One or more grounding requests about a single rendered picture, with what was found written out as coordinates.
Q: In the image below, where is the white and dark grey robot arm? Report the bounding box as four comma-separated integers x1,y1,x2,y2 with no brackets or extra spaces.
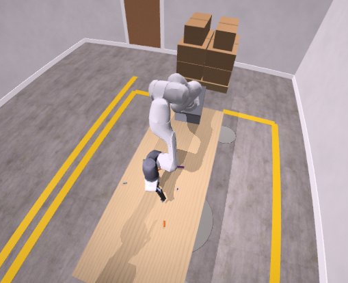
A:
142,73,202,191

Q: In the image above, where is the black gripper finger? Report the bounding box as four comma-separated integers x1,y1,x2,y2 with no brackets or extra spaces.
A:
156,188,166,203

